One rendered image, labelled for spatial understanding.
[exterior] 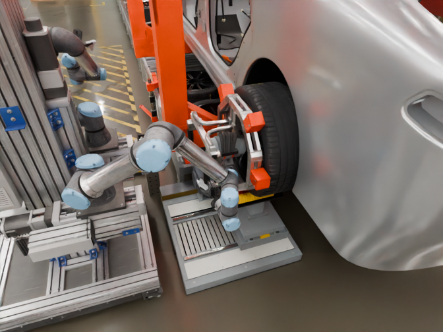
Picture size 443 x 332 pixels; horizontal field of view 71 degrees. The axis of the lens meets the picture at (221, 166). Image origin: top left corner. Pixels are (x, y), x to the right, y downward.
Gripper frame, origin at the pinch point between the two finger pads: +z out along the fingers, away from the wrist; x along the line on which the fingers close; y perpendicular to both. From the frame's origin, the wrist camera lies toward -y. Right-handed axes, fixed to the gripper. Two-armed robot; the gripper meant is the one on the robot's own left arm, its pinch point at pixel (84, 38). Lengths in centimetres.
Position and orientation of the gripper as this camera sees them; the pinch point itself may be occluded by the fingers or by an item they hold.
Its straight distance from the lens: 238.3
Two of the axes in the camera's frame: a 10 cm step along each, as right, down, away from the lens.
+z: -0.6, -6.4, 7.6
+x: 9.9, 0.8, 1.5
